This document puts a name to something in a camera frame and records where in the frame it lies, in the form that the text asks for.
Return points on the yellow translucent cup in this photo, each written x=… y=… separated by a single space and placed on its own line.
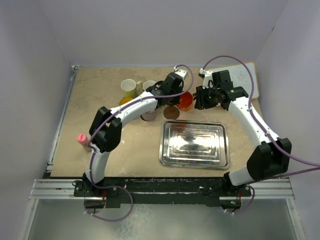
x=125 y=100

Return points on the silver metal tray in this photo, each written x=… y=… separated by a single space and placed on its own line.
x=194 y=144

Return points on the white whiteboard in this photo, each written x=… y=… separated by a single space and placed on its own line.
x=241 y=78

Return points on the black mug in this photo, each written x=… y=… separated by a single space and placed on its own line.
x=151 y=84

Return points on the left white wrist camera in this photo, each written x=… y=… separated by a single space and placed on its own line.
x=180 y=72

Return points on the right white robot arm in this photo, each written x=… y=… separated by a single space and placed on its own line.
x=268 y=158

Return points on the purple translucent cup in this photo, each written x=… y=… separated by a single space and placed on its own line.
x=149 y=116

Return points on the aluminium frame rail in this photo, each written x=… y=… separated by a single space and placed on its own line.
x=56 y=188

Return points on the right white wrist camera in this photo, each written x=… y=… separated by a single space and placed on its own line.
x=207 y=76

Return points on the orange translucent cup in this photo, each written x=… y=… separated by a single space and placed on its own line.
x=186 y=102

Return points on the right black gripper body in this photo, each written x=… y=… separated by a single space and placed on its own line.
x=208 y=97

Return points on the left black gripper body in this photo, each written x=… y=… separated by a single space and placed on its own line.
x=174 y=100

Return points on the yellow-green mug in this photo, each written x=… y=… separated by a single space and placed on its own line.
x=130 y=88

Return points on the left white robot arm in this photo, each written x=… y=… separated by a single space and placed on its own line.
x=106 y=128

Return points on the pink cylinder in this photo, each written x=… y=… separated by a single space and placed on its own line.
x=82 y=139

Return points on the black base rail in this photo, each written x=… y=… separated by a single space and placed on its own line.
x=112 y=192

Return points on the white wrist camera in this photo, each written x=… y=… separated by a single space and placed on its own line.
x=180 y=72
x=207 y=76

